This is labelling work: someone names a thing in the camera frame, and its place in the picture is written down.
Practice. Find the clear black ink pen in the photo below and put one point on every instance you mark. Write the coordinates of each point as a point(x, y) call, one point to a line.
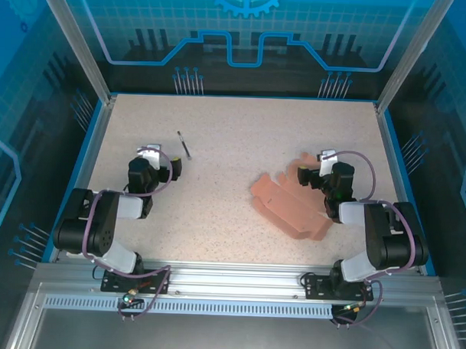
point(184, 144)

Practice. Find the pink cardboard paper box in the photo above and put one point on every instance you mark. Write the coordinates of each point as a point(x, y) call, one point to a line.
point(281, 207)

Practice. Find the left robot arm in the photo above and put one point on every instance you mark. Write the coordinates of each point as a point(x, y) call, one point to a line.
point(101, 231)

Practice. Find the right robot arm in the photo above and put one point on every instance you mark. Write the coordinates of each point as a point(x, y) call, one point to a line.
point(376, 241)

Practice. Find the left blue table rim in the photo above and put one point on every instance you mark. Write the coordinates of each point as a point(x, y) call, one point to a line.
point(80, 157)

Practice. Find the blue table rim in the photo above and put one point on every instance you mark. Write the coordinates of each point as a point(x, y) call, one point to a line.
point(80, 157)
point(403, 169)

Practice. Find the right blue table rim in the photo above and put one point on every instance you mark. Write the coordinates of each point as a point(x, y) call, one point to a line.
point(403, 169)

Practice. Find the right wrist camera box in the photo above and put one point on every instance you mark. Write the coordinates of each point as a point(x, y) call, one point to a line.
point(327, 159)

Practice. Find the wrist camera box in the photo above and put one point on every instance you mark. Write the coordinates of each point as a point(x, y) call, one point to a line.
point(151, 153)
point(327, 159)

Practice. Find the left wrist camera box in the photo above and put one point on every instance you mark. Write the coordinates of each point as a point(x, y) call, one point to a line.
point(151, 153)

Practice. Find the left aluminium table side rail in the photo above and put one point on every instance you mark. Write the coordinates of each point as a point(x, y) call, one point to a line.
point(90, 158)

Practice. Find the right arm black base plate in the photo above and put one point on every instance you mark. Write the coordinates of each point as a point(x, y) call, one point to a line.
point(313, 288)

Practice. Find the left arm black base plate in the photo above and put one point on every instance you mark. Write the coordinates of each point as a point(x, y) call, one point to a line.
point(108, 285)

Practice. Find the aluminium frame rail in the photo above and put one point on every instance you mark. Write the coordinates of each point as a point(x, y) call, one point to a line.
point(233, 278)

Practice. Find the right aluminium frame post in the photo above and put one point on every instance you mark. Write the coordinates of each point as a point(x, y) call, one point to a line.
point(407, 62)

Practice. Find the aluminium frame post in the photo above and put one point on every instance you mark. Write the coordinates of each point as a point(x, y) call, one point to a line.
point(83, 50)
point(407, 62)

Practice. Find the left aluminium frame post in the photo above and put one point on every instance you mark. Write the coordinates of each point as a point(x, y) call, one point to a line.
point(83, 50)

